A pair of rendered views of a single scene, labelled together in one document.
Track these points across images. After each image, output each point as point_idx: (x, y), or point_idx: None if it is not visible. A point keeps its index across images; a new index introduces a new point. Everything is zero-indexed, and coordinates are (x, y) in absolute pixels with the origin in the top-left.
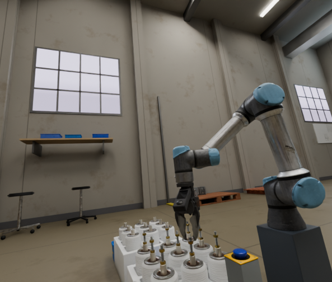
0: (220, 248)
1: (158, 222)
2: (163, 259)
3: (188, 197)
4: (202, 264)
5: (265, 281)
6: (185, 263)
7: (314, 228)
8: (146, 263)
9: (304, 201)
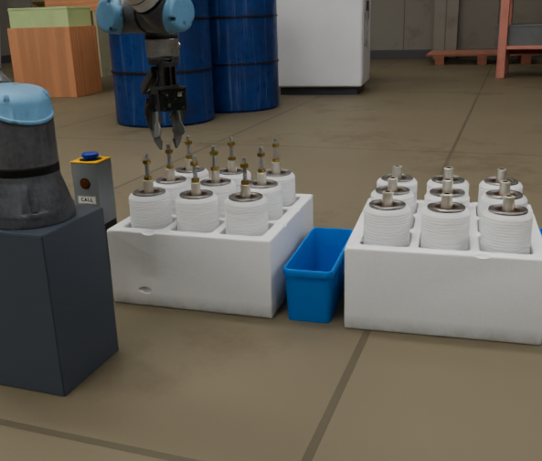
0: (384, 445)
1: (458, 206)
2: (187, 153)
3: (145, 79)
4: (155, 181)
5: (139, 374)
6: (181, 176)
7: None
8: None
9: None
